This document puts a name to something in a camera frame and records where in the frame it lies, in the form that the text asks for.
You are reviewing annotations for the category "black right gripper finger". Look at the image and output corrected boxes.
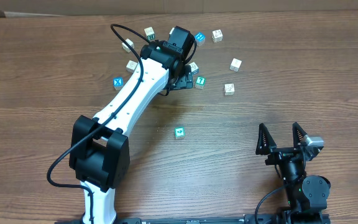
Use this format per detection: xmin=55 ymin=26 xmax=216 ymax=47
xmin=255 ymin=123 xmax=277 ymax=155
xmin=292 ymin=122 xmax=308 ymax=147

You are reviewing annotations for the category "green 4 wooden block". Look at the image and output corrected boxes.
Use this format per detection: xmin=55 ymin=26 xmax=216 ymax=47
xmin=174 ymin=127 xmax=185 ymax=139

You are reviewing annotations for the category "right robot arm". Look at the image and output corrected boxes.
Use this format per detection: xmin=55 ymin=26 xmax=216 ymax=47
xmin=254 ymin=122 xmax=331 ymax=224

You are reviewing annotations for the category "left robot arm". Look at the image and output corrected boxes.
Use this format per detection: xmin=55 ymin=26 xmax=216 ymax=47
xmin=69 ymin=26 xmax=196 ymax=223

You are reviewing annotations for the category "green 7 wooden block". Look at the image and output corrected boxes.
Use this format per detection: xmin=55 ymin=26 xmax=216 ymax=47
xmin=195 ymin=76 xmax=206 ymax=89

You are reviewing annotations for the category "wooden block blue side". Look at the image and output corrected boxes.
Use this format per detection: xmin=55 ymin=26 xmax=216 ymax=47
xmin=189 ymin=62 xmax=199 ymax=75

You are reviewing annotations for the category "wooden block lower right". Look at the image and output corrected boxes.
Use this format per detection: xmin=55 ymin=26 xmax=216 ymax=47
xmin=224 ymin=83 xmax=235 ymax=96

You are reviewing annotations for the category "blue top wooden block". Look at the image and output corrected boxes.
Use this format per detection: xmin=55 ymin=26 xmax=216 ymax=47
xmin=195 ymin=32 xmax=206 ymax=47

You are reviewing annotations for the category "wooden block far right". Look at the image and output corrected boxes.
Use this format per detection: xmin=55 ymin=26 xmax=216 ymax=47
xmin=229 ymin=58 xmax=242 ymax=72

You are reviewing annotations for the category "wooden block drawing top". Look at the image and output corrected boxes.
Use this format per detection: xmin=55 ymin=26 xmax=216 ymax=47
xmin=212 ymin=29 xmax=223 ymax=43

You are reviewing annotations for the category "wooden block left middle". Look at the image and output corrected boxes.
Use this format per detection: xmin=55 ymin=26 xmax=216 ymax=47
xmin=126 ymin=60 xmax=138 ymax=73

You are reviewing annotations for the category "blue X wooden block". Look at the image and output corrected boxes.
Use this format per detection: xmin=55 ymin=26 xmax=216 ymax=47
xmin=113 ymin=77 xmax=124 ymax=90

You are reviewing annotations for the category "plain wooden block far left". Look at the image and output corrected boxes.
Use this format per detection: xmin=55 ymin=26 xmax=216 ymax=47
xmin=122 ymin=39 xmax=134 ymax=53

